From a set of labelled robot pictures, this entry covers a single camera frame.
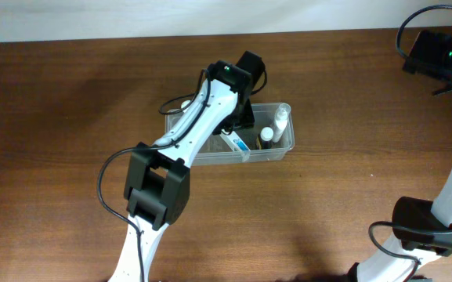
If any white Panadol box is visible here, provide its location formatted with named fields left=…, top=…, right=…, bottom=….
left=220, top=132, right=251, bottom=162

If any dark bottle white cap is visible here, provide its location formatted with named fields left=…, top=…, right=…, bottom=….
left=256, top=127, right=273, bottom=150

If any orange effervescent tablet tube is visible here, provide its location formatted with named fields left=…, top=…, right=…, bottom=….
left=181, top=100, right=190, bottom=109

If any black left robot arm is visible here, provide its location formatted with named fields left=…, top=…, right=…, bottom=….
left=110, top=51, right=267, bottom=281

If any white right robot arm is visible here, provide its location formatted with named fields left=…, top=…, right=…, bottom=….
left=343, top=4, right=452, bottom=281

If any clear plastic container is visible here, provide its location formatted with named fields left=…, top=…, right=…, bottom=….
left=165, top=102, right=295, bottom=167

